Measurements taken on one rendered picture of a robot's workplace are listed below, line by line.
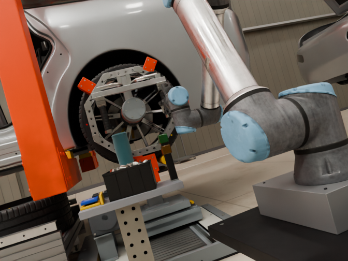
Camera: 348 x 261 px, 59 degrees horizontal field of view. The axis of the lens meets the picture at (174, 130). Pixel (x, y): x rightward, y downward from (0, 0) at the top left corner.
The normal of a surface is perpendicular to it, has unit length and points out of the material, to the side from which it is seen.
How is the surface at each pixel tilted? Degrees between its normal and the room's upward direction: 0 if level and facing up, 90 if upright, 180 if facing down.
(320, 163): 70
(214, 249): 90
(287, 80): 90
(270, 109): 65
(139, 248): 90
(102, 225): 90
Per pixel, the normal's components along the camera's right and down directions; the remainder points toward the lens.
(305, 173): -0.88, -0.12
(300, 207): -0.91, 0.25
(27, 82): 0.18, -0.07
